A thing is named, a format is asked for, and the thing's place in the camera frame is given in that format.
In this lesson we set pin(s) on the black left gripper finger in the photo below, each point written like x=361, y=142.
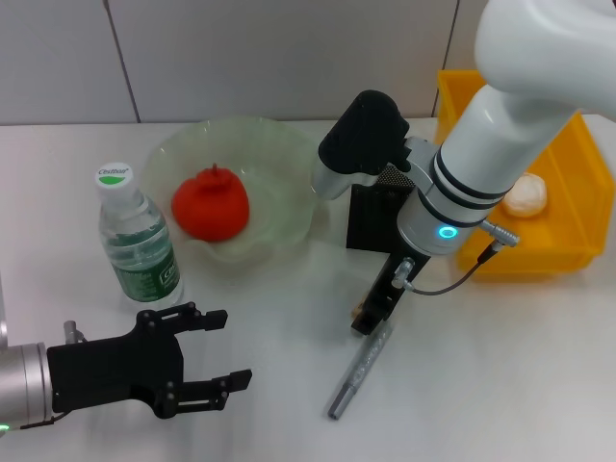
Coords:
x=236, y=380
x=214, y=320

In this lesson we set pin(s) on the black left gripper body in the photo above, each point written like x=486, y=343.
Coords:
x=115, y=370

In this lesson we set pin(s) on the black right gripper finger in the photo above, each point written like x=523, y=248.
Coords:
x=368, y=322
x=392, y=308

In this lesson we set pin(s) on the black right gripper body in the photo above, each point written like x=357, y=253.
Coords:
x=380, y=293

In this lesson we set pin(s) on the beige eraser with barcode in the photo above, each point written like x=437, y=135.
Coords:
x=357, y=310

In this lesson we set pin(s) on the grey marker pen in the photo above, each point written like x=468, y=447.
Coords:
x=361, y=370

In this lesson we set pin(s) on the clear water bottle green label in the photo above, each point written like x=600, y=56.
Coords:
x=139, y=250

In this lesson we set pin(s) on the white paper ball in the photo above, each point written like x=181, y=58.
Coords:
x=527, y=195

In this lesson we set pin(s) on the black mesh pen holder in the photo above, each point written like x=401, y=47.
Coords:
x=370, y=216

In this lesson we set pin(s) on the pale green glass fruit plate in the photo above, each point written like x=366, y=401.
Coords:
x=269, y=159

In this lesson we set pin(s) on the yellow plastic bin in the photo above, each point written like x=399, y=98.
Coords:
x=568, y=240

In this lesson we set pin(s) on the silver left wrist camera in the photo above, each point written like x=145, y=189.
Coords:
x=2, y=313

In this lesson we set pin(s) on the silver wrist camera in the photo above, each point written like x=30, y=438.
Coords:
x=2, y=313
x=361, y=135

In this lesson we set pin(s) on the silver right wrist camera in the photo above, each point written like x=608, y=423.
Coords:
x=361, y=135

